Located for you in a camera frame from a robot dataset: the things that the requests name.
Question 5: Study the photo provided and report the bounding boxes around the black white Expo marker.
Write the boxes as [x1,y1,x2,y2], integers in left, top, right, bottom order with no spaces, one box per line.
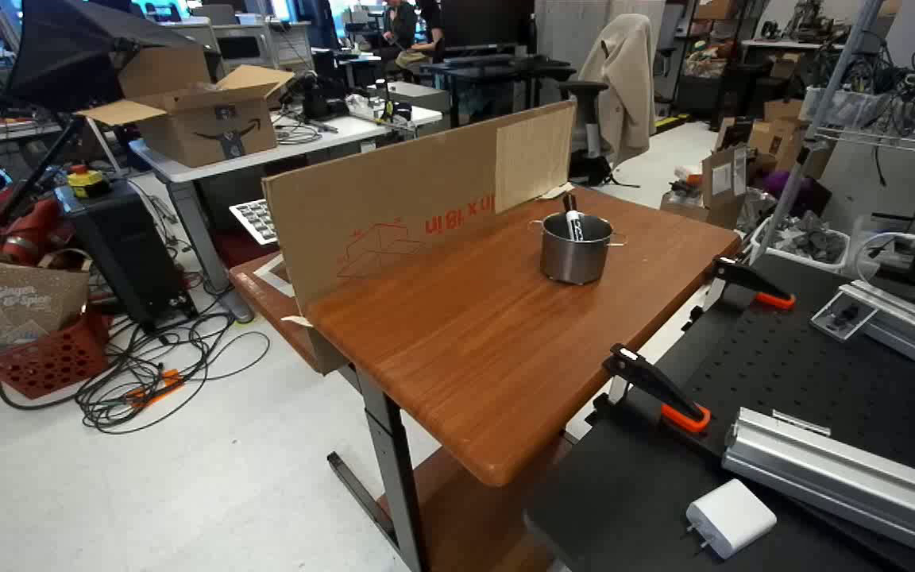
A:
[562,189,586,241]

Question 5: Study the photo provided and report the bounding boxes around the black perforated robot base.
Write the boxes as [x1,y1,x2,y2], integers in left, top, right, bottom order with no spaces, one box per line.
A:
[526,259,915,572]

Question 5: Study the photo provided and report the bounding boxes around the small steel pot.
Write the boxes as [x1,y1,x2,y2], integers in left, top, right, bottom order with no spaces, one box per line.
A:
[541,212,613,287]

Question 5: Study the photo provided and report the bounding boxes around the wooden table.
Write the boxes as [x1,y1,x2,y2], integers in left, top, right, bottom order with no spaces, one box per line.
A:
[231,189,741,572]

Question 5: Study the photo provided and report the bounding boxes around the large cardboard sheet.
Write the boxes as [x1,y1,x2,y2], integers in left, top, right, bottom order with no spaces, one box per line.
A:
[265,102,574,305]

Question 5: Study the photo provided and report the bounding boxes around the grey work desk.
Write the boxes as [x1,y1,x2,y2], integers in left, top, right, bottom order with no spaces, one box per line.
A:
[132,116,392,321]

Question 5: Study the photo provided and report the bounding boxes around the checkerboard calibration sheet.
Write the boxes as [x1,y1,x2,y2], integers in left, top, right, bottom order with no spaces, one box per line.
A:
[229,201,277,244]

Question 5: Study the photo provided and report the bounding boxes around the near black orange clamp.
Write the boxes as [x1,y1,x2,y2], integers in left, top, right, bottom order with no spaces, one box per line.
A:
[603,342,712,434]

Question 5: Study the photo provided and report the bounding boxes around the black orange clamp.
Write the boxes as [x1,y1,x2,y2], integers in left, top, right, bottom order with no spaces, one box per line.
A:
[603,342,712,434]
[712,258,799,312]

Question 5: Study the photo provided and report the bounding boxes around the chair with beige jacket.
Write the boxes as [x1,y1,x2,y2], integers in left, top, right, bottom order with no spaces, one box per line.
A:
[562,12,656,185]

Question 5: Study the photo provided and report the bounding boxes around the black computer tower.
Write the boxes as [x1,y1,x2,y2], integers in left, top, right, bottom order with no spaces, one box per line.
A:
[56,180,195,331]

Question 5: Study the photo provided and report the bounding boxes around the far black orange clamp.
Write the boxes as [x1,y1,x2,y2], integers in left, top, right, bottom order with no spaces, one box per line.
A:
[712,258,799,312]

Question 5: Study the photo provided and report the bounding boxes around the open cardboard box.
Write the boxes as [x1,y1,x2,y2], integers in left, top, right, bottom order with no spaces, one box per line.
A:
[82,45,292,165]

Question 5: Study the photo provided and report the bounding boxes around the white power adapter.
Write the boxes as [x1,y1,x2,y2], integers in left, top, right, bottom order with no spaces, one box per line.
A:
[687,478,778,560]

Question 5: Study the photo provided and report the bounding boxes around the red plastic basket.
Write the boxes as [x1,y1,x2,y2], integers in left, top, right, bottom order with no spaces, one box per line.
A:
[0,312,111,399]

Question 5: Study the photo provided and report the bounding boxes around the brown paper bag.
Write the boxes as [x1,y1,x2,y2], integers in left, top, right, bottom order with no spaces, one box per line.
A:
[0,259,88,350]

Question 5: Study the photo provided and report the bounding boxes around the black floor cables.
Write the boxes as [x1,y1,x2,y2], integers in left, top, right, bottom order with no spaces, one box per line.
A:
[0,305,275,438]

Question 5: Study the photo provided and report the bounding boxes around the far aluminium extrusion rail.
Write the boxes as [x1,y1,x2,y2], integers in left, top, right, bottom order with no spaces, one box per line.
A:
[810,279,915,362]

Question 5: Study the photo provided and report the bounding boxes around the aluminium extrusion rail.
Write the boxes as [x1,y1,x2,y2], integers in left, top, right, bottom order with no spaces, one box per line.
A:
[723,405,915,550]
[810,279,915,362]

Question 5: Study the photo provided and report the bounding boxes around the near aluminium extrusion rail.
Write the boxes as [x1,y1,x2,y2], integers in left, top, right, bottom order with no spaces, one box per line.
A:
[723,405,915,550]

